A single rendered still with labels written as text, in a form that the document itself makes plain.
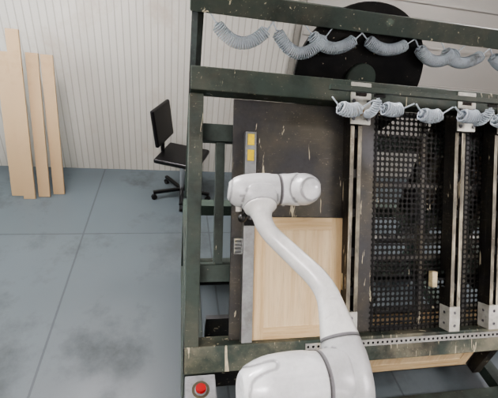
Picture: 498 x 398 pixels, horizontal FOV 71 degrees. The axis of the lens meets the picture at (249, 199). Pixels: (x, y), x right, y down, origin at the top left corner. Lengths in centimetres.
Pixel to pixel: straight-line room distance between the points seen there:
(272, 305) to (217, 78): 104
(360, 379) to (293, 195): 52
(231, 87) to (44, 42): 308
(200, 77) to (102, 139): 317
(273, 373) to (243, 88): 113
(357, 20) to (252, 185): 133
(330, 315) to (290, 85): 102
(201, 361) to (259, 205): 87
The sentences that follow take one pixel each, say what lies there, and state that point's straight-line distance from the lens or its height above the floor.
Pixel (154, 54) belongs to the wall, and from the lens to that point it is 423.
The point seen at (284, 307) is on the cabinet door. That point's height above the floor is 101.
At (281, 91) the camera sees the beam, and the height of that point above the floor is 188.
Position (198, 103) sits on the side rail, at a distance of 158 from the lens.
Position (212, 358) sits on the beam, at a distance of 170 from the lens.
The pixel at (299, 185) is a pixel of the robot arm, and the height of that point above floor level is 178.
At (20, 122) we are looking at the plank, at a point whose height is 77.
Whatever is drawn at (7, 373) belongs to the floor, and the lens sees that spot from 289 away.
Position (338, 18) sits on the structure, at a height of 215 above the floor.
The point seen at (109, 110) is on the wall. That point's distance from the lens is 446.
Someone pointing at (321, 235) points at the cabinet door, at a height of 129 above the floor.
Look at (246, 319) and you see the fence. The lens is 167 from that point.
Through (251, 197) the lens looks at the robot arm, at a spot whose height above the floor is 173.
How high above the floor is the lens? 229
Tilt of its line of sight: 33 degrees down
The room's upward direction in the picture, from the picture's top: 9 degrees clockwise
